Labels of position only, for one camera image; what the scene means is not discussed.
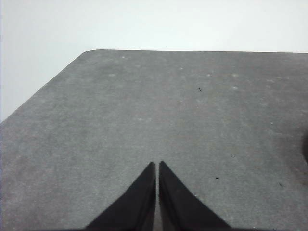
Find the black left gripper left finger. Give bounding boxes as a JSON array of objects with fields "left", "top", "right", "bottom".
[{"left": 85, "top": 162, "right": 157, "bottom": 230}]

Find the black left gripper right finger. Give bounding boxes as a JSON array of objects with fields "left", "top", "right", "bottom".
[{"left": 158, "top": 161, "right": 232, "bottom": 230}]

